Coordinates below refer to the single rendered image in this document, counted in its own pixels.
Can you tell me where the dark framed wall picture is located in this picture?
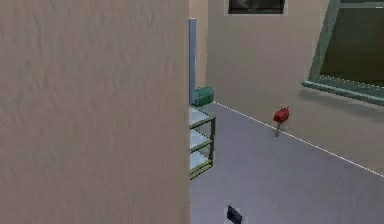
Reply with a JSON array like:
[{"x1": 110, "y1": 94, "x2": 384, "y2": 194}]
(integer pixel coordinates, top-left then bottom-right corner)
[{"x1": 224, "y1": 0, "x2": 289, "y2": 17}]

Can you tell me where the green cylinder bin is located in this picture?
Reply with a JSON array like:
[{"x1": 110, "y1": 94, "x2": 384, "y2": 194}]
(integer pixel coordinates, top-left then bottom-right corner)
[{"x1": 192, "y1": 86, "x2": 215, "y2": 108}]

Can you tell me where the blue grey door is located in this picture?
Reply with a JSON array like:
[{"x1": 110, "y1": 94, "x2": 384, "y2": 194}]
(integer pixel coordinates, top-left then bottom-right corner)
[{"x1": 188, "y1": 17, "x2": 198, "y2": 105}]

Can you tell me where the green frame glass shelf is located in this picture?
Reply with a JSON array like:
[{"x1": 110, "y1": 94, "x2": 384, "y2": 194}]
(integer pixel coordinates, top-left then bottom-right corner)
[{"x1": 189, "y1": 105, "x2": 217, "y2": 181}]

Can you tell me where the green framed window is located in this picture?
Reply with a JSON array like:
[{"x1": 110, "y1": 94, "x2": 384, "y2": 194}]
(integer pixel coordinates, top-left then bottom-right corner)
[{"x1": 301, "y1": 0, "x2": 384, "y2": 107}]

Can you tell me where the small black flat object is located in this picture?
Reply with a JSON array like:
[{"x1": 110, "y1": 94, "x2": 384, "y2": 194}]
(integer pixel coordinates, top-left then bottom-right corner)
[{"x1": 226, "y1": 204, "x2": 243, "y2": 224}]

